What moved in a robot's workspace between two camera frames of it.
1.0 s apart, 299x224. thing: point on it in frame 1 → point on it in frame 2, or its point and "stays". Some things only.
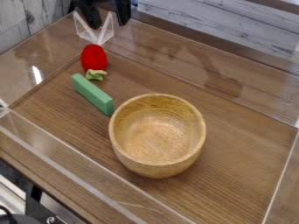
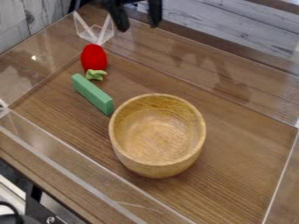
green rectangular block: [92, 94] stays
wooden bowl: [156, 132] stays
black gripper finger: [123, 10] → [153, 12]
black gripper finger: [88, 9] → [119, 14]
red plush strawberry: [93, 59] stays
